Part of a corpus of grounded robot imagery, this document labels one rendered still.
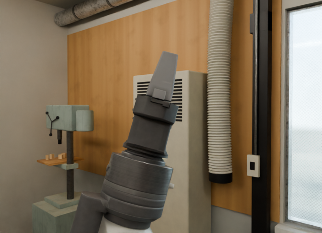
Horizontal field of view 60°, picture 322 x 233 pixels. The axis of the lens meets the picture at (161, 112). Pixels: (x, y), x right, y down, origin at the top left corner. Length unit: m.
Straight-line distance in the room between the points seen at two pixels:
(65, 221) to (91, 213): 2.16
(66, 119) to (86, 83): 0.78
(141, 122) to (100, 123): 2.58
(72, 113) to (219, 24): 1.35
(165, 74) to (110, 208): 0.18
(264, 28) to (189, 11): 0.65
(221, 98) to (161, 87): 1.47
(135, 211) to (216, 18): 1.64
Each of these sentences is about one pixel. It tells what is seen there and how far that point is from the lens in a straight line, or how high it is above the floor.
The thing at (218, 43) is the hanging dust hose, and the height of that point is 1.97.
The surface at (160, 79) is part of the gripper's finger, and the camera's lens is 0.35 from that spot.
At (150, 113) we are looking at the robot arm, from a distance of 0.34.
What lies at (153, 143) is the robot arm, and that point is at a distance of 0.35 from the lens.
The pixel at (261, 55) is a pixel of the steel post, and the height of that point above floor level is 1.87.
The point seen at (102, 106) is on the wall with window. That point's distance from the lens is 2.90.
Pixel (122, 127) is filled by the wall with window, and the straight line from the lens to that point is 2.67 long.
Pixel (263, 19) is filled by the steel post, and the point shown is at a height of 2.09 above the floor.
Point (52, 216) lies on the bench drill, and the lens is 2.51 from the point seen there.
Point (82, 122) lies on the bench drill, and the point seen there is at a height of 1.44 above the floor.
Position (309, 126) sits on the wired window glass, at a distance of 1.87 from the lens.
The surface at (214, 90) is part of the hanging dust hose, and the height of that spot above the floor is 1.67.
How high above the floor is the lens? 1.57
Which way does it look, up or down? 1 degrees down
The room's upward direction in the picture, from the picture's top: straight up
